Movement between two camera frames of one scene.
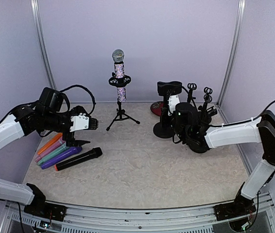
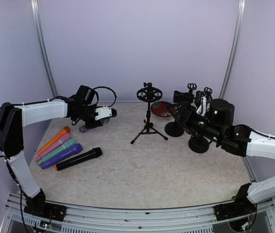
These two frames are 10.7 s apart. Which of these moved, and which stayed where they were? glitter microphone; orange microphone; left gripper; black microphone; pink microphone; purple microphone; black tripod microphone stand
Moved: left gripper; glitter microphone; black tripod microphone stand
Stayed: black microphone; pink microphone; purple microphone; orange microphone
